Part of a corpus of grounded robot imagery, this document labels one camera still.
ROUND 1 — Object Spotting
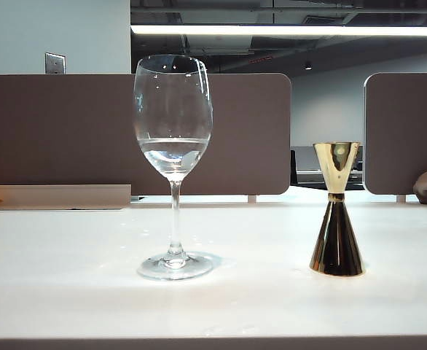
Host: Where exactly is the gold metal jigger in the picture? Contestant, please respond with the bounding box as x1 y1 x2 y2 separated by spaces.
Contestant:
308 141 367 277

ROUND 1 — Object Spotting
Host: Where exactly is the clear wine glass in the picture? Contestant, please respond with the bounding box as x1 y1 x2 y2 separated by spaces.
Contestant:
133 53 214 281

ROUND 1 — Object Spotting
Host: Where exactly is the black office chair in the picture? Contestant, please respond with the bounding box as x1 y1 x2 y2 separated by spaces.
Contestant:
290 148 299 187

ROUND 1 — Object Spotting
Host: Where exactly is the grey background partition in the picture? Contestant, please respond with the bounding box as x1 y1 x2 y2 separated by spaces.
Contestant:
295 146 320 171

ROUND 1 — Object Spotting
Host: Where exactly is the white background desk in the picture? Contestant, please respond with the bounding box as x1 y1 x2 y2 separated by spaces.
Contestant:
296 168 364 184

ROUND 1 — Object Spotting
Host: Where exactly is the long ceiling light strip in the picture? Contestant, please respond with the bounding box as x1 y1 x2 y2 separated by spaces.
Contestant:
130 24 427 37

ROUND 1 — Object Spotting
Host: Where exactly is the wide brown desk partition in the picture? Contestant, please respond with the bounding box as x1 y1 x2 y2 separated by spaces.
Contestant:
0 72 293 196

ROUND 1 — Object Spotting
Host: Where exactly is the narrow brown desk partition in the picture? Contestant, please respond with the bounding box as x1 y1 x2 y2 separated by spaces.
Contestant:
363 71 427 195

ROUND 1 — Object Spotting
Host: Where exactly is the metal wall switch plate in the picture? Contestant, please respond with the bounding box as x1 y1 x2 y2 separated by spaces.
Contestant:
44 52 66 74

